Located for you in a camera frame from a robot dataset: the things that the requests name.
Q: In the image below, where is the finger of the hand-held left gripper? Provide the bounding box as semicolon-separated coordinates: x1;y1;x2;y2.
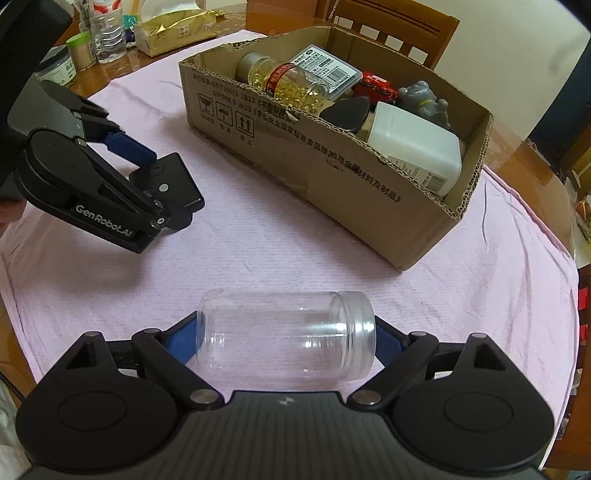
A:
69;95;158;169
85;138;197;237

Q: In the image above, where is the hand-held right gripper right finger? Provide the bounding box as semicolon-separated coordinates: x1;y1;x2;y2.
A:
348;315;509;410

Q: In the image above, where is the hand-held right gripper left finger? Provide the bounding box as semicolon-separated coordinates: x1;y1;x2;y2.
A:
65;311;222;409

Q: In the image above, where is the clear plastic jar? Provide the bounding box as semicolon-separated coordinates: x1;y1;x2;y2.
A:
196;288;376;381

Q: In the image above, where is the brown cardboard box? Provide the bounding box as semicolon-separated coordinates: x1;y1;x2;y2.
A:
178;25;495;272

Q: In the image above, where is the yellow capsule bottle red label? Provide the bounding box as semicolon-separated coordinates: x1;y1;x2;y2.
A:
235;52;331;114

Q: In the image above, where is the white plastic bottle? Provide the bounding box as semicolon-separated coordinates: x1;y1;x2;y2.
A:
367;102;463;198

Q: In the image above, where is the clear plastic case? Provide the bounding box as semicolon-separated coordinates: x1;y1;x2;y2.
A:
290;44;363;100

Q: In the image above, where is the red toy train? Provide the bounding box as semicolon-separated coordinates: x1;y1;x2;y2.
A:
353;70;399;104

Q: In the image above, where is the round jar green label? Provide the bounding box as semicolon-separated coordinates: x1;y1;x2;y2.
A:
34;45;75;89

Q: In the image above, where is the pink table cloth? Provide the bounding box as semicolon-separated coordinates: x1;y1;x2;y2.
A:
0;28;580;402

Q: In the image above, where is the green lid container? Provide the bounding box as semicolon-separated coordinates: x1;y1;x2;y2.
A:
66;32;98;71

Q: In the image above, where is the clear water bottle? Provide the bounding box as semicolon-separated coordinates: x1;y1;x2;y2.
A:
90;7;126;64

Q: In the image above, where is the gold tissue pack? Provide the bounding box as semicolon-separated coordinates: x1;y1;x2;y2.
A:
134;0;220;57

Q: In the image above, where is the black rounded triangular object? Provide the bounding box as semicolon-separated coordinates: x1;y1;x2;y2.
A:
321;98;370;136

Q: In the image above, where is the grey toy animal figure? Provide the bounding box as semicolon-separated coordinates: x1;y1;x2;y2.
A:
397;80;451;130

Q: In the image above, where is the wooden chair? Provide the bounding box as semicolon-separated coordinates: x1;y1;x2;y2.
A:
316;0;460;70

